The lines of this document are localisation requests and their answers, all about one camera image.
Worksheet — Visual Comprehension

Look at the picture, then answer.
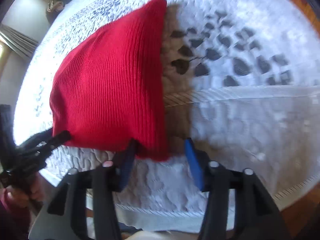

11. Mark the red knit sweater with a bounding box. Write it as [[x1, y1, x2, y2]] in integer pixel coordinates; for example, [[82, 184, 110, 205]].
[[50, 0, 170, 161]]

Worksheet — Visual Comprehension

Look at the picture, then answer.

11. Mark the grey window curtain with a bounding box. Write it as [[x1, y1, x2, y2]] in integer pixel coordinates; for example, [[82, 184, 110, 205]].
[[1, 23, 39, 60]]

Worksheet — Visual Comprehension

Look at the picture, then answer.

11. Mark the red sleeved left forearm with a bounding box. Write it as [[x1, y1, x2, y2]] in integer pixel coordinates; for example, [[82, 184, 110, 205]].
[[1, 189, 31, 239]]

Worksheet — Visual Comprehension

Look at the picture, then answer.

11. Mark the left hand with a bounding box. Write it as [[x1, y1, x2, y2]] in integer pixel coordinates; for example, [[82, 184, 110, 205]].
[[6, 172, 44, 208]]

